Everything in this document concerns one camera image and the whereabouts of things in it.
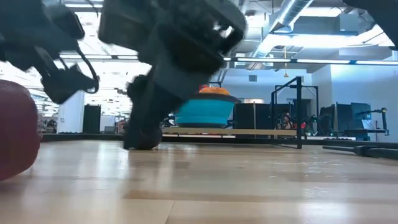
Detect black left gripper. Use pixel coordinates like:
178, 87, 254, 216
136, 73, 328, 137
98, 0, 247, 147

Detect dark purple round fruit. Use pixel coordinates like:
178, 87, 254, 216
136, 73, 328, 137
133, 126, 164, 151

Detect orange fruit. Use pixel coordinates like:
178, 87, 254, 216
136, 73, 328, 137
198, 86, 231, 96

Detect black knife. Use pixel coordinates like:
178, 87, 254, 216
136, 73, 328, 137
322, 144, 398, 161

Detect blue collapsible bowl grey rim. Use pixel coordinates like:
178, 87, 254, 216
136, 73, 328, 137
174, 92, 243, 129

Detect black cabinet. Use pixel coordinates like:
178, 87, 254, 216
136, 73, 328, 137
83, 104, 102, 134

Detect white pillar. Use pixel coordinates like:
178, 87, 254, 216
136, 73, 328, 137
57, 91, 85, 134

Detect wooden riser shelf black legs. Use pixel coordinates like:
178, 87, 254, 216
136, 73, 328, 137
161, 76, 320, 149

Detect black partition panel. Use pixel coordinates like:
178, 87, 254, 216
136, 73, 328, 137
233, 102, 312, 130

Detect person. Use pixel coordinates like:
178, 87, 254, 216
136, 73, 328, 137
279, 111, 295, 130

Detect background robot workstation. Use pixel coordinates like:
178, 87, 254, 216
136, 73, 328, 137
318, 101, 390, 141

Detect black metal table frame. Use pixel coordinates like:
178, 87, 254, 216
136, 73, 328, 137
40, 133, 398, 150

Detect silver ceiling duct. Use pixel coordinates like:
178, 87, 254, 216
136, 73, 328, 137
248, 0, 315, 58

